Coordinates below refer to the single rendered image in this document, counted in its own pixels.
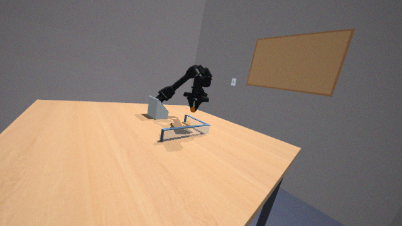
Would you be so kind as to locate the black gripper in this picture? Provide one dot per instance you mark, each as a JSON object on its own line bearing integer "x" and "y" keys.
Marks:
{"x": 196, "y": 93}

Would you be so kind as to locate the clear low walls with blue edges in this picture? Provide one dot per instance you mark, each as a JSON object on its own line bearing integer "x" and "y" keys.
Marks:
{"x": 175, "y": 134}

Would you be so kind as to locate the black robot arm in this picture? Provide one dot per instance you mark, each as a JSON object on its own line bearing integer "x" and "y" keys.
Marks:
{"x": 204, "y": 81}

